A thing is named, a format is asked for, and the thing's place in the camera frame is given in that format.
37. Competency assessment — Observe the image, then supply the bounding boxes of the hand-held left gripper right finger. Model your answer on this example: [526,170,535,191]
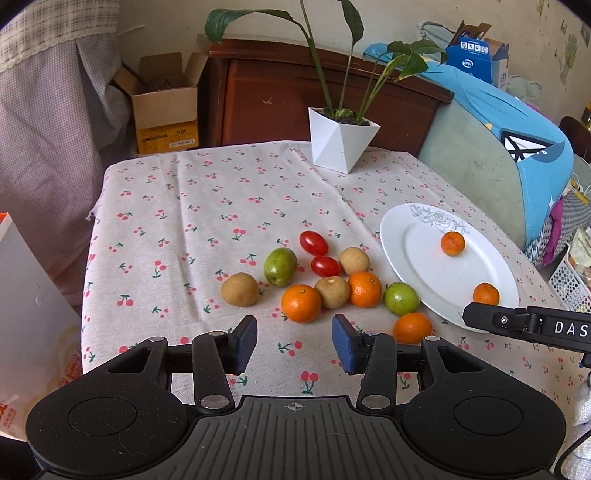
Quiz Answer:
[331,314,485,411]

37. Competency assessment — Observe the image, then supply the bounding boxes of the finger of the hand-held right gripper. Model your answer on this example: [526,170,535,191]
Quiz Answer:
[463,301,539,337]

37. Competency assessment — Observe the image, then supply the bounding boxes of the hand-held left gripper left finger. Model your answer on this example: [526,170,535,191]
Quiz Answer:
[105,315,258,414]

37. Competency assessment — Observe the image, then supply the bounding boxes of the small orange mandarin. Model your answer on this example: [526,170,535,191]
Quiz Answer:
[440,231,465,256]
[473,282,501,306]

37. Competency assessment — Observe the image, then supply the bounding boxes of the large brown round fruit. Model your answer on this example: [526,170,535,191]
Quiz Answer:
[221,272,260,306]

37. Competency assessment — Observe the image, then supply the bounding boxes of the small green jujube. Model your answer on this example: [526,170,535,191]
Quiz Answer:
[384,282,420,317]

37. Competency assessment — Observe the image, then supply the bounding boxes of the red cherry tomato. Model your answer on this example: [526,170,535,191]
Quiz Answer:
[300,231,329,256]
[311,256,341,278]

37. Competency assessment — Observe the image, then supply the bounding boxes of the white plate with floral print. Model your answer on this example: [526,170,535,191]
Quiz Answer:
[380,203,520,333]

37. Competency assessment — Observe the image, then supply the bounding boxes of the large green jujube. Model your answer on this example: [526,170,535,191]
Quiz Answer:
[263,248,298,287]

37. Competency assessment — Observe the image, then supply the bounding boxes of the white perforated basket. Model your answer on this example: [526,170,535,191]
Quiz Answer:
[547,249,591,315]

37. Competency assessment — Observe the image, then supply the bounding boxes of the magenta cloth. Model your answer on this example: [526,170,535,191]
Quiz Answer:
[542,196,566,266]

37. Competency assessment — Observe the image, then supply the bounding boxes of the houndstooth cloth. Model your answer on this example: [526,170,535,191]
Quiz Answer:
[524,189,591,268]

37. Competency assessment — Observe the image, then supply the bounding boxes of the cherry print tablecloth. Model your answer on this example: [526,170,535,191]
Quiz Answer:
[81,140,591,462]

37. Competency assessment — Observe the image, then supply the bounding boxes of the grey green cushion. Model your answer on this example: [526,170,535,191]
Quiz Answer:
[418,99,529,252]

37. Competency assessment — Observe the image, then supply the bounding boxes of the green plant in white pot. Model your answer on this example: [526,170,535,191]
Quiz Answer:
[204,0,448,175]

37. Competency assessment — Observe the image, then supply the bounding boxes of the blue cushion sofa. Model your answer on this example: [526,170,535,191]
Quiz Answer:
[365,44,575,250]

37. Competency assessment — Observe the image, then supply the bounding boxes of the white plastic bag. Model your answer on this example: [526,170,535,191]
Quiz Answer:
[0,212,84,441]

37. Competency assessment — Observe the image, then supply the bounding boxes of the open cardboard box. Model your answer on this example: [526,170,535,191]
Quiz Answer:
[113,52,208,155]

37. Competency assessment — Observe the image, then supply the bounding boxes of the dark wooden cabinet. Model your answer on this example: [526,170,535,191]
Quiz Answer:
[198,39,455,158]

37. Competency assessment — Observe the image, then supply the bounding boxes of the blue and white carton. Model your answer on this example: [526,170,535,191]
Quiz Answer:
[445,21,511,90]

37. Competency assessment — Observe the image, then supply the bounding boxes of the checked curtain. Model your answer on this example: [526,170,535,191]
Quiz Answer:
[0,0,134,305]

